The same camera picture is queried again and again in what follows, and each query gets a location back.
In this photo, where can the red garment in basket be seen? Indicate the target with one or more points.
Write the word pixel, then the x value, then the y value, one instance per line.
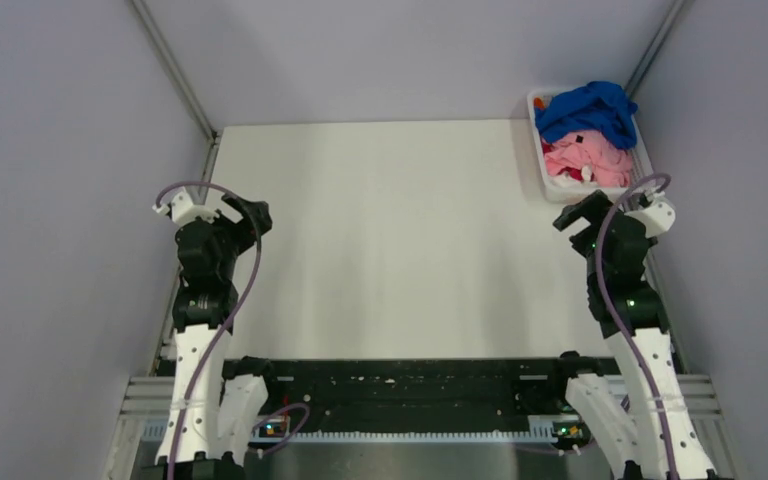
pixel 576 176

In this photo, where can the pink t shirt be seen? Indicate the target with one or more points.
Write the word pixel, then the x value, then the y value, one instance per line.
pixel 610 166

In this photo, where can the blue panda t shirt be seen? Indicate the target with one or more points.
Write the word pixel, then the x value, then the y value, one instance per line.
pixel 599 105

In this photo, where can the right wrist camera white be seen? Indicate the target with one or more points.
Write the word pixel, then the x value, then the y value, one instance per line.
pixel 657 217

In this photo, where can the white slotted cable duct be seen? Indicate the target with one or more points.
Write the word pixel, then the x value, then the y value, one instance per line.
pixel 410 437

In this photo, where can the white plastic laundry basket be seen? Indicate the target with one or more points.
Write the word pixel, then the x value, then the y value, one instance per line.
pixel 571 192

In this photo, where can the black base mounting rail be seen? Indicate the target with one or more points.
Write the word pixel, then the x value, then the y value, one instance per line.
pixel 454 397

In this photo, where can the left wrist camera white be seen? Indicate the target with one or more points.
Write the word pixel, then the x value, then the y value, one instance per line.
pixel 180 207

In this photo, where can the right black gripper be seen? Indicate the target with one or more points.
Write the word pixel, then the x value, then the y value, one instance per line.
pixel 589 209

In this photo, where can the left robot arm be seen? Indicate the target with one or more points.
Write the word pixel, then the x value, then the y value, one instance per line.
pixel 211 414

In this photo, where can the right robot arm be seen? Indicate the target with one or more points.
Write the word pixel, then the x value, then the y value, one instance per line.
pixel 651 436

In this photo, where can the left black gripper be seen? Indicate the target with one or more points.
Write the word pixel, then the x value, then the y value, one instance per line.
pixel 245 228

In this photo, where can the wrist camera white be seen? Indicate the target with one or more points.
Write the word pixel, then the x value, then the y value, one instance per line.
pixel 180 207
pixel 657 217

